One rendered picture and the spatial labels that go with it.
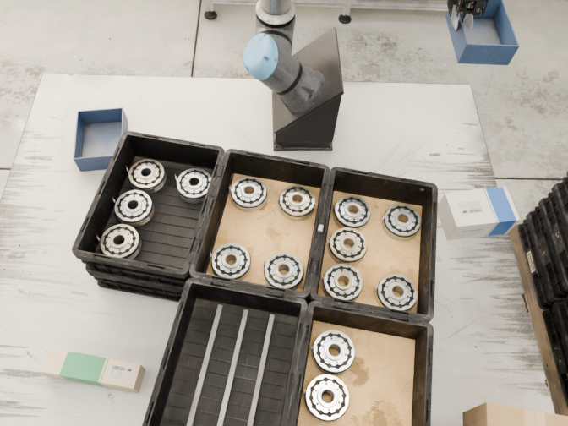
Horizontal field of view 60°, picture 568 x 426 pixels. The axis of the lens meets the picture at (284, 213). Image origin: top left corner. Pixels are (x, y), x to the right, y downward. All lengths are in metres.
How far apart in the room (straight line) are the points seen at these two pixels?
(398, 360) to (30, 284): 1.04
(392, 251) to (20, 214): 1.13
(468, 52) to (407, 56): 1.65
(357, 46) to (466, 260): 1.85
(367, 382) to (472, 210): 0.63
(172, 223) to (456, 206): 0.84
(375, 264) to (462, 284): 0.31
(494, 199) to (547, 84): 1.76
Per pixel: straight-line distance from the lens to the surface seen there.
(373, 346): 1.30
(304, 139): 1.67
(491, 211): 1.62
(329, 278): 1.31
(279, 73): 1.48
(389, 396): 1.28
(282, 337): 1.28
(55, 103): 1.97
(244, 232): 1.39
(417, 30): 3.37
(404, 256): 1.41
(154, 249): 1.40
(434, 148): 1.81
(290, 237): 1.38
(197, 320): 1.30
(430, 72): 3.12
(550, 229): 2.22
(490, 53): 1.57
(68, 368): 1.42
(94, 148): 1.79
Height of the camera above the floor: 2.06
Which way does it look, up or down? 60 degrees down
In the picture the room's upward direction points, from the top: 4 degrees clockwise
